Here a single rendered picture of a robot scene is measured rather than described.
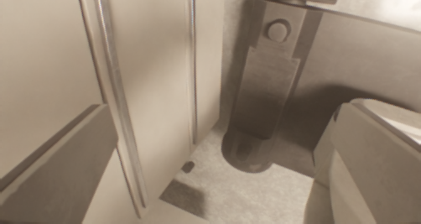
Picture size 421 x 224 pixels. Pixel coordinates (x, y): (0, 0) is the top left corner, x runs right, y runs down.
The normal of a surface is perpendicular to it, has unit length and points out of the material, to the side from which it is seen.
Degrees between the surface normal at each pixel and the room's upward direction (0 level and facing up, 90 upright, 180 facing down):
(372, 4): 0
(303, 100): 0
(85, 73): 90
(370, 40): 0
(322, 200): 90
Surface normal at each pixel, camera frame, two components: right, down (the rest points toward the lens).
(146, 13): 0.91, 0.22
